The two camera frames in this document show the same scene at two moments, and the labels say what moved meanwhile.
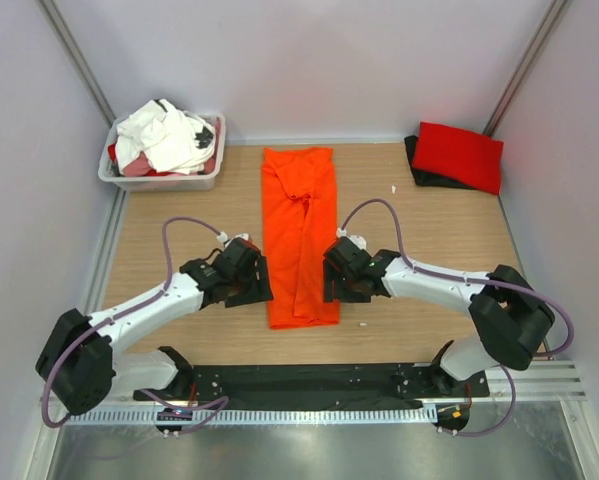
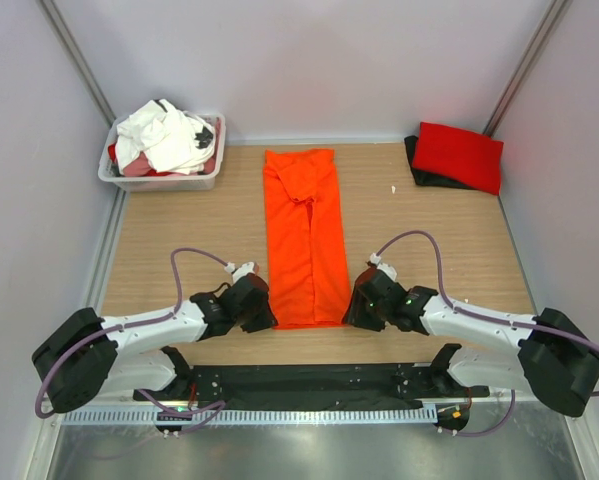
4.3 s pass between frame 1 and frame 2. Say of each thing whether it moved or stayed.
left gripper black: moved
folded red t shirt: stayed
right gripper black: moved
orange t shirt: stayed
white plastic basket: stayed
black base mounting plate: stayed
